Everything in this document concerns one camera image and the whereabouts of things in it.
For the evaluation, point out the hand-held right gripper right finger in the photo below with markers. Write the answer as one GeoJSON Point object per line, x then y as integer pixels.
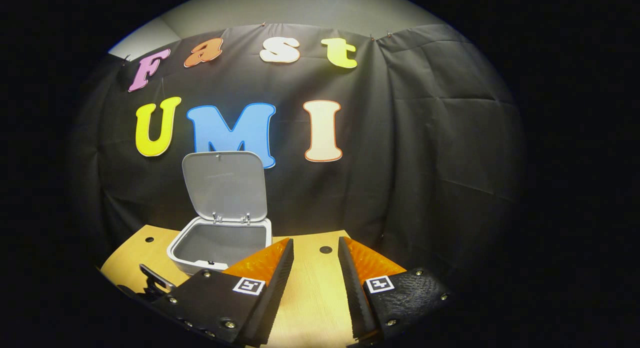
{"type": "Point", "coordinates": [356, 298]}

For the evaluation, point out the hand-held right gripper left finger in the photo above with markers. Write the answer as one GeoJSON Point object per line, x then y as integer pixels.
{"type": "Point", "coordinates": [272, 298]}

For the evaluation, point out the white desktop garbage bin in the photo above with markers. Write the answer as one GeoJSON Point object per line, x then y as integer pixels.
{"type": "Point", "coordinates": [225, 188]}

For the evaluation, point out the wooden desktop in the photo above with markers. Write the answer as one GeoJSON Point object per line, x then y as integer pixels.
{"type": "Point", "coordinates": [315, 298]}

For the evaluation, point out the grey metal bar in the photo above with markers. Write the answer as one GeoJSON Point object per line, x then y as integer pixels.
{"type": "Point", "coordinates": [155, 277]}

